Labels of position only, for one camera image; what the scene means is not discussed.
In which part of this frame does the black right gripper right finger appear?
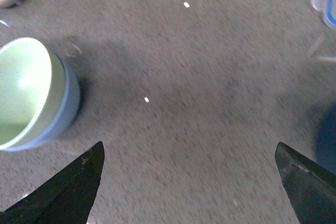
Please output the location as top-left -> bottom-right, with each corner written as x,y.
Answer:
275,142 -> 335,223

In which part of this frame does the blue pot with glass lid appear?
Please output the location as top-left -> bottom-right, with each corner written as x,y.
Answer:
316,107 -> 335,174

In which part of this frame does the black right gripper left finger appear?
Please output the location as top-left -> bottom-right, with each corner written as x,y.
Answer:
1,141 -> 104,223

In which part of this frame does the green bowl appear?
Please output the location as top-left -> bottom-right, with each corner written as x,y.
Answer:
1,37 -> 66,150

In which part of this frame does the blue bowl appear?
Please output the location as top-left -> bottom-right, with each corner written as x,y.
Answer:
3,56 -> 80,152

